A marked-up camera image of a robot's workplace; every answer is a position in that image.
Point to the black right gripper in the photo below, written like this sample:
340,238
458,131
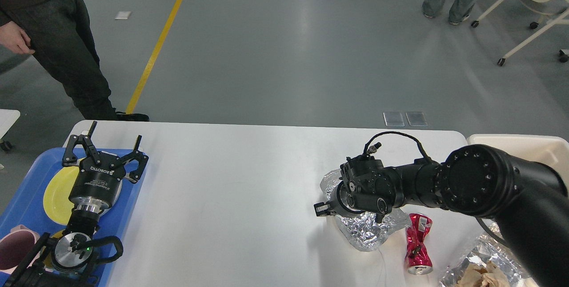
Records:
337,203

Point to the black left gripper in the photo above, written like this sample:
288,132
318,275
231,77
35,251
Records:
97,182

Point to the aluminium foil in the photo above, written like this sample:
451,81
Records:
365,234

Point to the yellow plastic plate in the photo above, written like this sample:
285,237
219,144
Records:
56,203

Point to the pink mug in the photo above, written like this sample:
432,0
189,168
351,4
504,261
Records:
15,246

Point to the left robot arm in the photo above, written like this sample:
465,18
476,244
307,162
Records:
83,261

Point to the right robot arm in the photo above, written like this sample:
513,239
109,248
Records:
528,200

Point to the pink plate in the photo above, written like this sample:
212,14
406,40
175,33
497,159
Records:
114,192

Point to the white side table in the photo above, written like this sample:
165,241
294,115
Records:
7,119

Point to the crushed red can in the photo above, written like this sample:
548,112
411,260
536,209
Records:
417,261

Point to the floor socket plate left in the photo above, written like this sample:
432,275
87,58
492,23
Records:
394,119

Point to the floor socket plate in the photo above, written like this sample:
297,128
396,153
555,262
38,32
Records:
394,119
416,119

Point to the floor socket plate right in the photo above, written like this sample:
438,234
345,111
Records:
416,119

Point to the person in black trousers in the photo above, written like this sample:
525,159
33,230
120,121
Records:
58,34

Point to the crumpled brown paper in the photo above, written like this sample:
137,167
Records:
489,276

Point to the white plastic bin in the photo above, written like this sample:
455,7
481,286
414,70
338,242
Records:
553,151

